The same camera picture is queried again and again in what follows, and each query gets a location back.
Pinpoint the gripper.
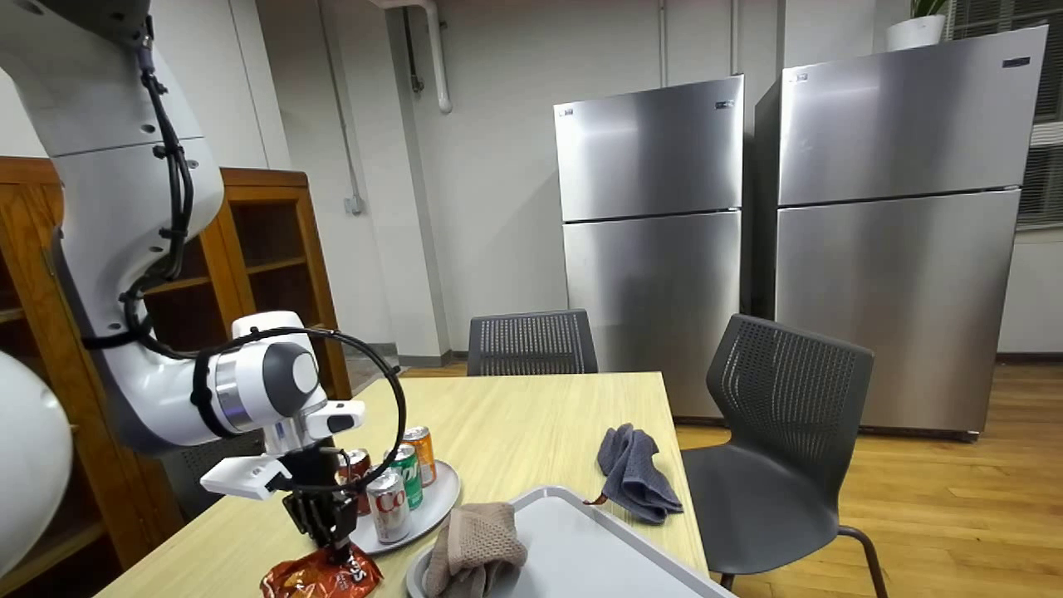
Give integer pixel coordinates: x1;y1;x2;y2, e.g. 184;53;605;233
281;444;358;567

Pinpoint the orange chip bag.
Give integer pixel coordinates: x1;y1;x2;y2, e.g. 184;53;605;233
259;543;385;598

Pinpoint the silver soda can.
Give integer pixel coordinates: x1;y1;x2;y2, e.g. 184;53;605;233
365;470;413;546

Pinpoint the red soda can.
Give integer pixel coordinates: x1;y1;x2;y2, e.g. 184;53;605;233
336;448;374;517

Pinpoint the green soda can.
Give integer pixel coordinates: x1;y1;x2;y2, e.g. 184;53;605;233
385;444;424;510

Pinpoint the round grey plate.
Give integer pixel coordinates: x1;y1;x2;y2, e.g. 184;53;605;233
347;458;463;556

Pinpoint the orange soda can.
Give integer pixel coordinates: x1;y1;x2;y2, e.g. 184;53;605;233
402;425;438;488

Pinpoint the beige knitted cloth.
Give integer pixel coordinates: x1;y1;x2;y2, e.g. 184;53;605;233
423;501;530;598

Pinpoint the grey plastic tray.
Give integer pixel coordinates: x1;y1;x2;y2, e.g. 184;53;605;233
404;485;737;598

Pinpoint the wooden bookshelf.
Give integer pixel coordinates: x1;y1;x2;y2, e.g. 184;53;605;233
0;155;355;598

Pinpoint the blue-grey cloth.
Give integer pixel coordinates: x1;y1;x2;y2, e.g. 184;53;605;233
584;423;685;526

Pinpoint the stainless steel refrigerator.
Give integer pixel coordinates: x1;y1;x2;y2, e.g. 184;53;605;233
751;24;1050;442
553;74;747;421

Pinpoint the white plant pot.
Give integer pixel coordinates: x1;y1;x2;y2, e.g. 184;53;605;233
884;0;949;53

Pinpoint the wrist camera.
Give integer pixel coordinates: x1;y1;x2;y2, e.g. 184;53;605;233
200;454;293;502

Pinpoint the white wall pipe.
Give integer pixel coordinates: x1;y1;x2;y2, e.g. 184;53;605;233
369;0;454;115

